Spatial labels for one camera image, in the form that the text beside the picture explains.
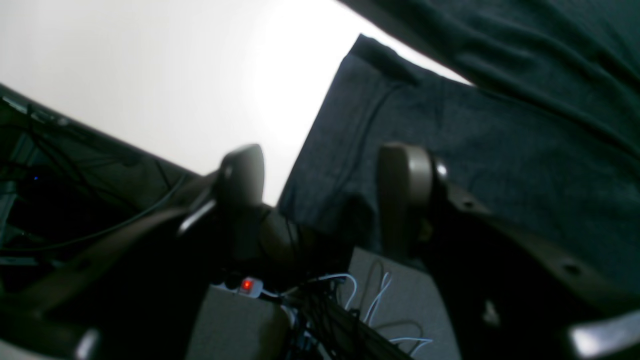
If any light grey cable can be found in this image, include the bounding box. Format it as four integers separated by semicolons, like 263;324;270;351
280;270;436;356

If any white power strip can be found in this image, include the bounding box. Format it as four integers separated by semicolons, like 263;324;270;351
211;276;280;299

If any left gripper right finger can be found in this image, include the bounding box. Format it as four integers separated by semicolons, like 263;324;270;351
375;143;639;360

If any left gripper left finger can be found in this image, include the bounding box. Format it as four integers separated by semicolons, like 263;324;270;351
0;144;265;360

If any dark long-sleeve T-shirt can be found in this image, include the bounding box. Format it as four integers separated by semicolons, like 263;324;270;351
278;0;640;292

